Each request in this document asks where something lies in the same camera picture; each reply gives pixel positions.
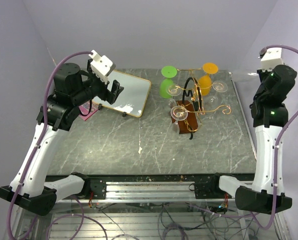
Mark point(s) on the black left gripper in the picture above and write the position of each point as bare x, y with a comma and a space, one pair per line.
106, 94

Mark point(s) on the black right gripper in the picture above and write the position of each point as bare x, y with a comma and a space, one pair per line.
262, 74

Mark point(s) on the clear tall flute glass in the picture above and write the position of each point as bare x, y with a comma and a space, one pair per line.
244, 76

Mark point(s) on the clear wine glass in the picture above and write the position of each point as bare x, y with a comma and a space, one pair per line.
173, 90
178, 113
219, 87

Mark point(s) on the green plastic wine glass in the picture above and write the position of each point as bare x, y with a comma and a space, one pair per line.
168, 72

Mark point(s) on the orange plastic wine glass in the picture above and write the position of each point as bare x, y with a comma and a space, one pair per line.
205, 82

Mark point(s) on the clear wine glass front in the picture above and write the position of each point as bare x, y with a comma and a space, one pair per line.
178, 113

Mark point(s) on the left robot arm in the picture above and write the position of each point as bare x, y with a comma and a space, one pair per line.
73, 87

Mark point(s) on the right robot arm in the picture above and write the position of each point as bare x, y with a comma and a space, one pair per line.
266, 195

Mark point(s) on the gold framed whiteboard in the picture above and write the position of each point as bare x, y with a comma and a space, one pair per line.
133, 98

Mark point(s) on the pink sticker book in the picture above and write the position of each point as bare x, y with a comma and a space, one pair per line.
87, 110

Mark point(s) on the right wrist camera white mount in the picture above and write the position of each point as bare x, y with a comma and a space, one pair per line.
270, 58

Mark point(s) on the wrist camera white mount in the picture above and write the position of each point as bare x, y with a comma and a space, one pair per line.
101, 66
270, 58

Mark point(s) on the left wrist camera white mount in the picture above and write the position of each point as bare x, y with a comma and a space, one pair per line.
101, 66

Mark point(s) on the gold wire wine glass rack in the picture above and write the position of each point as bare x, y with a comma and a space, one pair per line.
196, 105

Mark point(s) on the aluminium mounting rail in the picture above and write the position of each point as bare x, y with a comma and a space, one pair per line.
150, 191

